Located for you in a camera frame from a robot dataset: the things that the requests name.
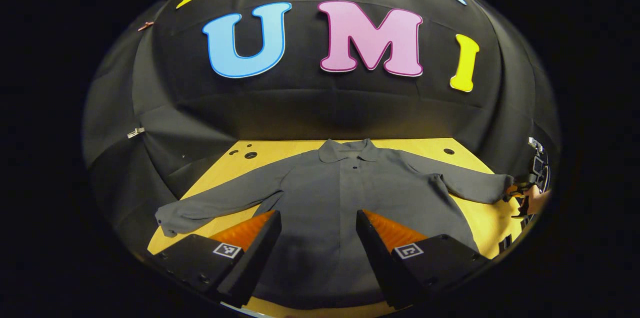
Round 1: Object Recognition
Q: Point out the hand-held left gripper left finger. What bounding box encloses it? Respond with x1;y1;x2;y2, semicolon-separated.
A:
147;210;282;309

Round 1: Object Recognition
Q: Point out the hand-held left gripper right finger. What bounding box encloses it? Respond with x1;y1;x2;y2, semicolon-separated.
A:
356;209;491;310

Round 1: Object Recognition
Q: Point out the grey long-sleeved collared shirt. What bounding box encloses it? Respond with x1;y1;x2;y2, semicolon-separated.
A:
155;138;516;309

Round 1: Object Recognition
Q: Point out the black backdrop cloth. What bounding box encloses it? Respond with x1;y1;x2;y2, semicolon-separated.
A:
82;0;561;254

